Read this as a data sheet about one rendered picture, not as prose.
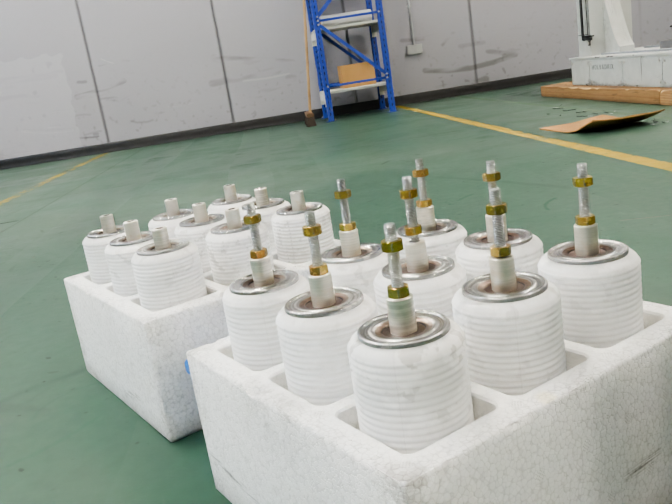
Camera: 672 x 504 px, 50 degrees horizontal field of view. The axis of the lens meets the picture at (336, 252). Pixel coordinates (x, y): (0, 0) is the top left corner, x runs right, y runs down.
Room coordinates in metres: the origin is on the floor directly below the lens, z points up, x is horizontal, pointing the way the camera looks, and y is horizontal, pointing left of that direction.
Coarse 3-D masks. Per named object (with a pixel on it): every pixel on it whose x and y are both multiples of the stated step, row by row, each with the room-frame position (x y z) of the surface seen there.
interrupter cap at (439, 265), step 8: (432, 256) 0.73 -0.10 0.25; (440, 256) 0.73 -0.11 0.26; (432, 264) 0.71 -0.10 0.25; (440, 264) 0.70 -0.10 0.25; (448, 264) 0.70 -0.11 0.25; (384, 272) 0.70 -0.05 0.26; (408, 272) 0.70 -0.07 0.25; (416, 272) 0.70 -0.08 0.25; (424, 272) 0.68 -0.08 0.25; (432, 272) 0.68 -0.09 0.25; (440, 272) 0.67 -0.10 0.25; (408, 280) 0.67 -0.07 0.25; (416, 280) 0.67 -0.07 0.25
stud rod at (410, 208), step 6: (402, 180) 0.70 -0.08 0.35; (408, 180) 0.70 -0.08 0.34; (408, 186) 0.70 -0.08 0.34; (408, 204) 0.70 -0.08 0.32; (414, 204) 0.71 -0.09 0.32; (408, 210) 0.70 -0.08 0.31; (414, 210) 0.70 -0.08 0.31; (408, 216) 0.70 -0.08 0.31; (414, 216) 0.70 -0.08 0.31; (408, 222) 0.70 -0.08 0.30; (414, 222) 0.70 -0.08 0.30; (414, 240) 0.70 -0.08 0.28
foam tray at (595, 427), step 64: (256, 384) 0.64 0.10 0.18; (576, 384) 0.54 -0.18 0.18; (640, 384) 0.58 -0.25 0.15; (256, 448) 0.64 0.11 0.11; (320, 448) 0.53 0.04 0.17; (384, 448) 0.49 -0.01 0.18; (448, 448) 0.47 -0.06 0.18; (512, 448) 0.49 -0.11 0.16; (576, 448) 0.53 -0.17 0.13; (640, 448) 0.58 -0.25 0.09
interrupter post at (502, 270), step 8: (512, 256) 0.60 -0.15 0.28; (496, 264) 0.60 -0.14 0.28; (504, 264) 0.60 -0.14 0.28; (512, 264) 0.60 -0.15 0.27; (496, 272) 0.60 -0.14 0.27; (504, 272) 0.60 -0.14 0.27; (512, 272) 0.60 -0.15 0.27; (496, 280) 0.60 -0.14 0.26; (504, 280) 0.60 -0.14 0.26; (512, 280) 0.60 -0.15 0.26; (496, 288) 0.60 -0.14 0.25; (504, 288) 0.60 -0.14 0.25; (512, 288) 0.60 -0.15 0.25
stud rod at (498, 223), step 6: (492, 192) 0.60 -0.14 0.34; (498, 192) 0.60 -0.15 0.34; (492, 198) 0.60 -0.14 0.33; (498, 198) 0.60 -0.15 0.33; (492, 204) 0.60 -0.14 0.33; (498, 204) 0.60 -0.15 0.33; (492, 216) 0.61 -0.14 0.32; (498, 216) 0.60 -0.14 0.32; (492, 222) 0.61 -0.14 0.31; (498, 222) 0.60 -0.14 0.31; (498, 228) 0.60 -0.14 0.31; (498, 234) 0.60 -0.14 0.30; (504, 234) 0.61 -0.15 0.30; (498, 240) 0.60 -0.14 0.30; (504, 240) 0.60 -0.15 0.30; (498, 246) 0.60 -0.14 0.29
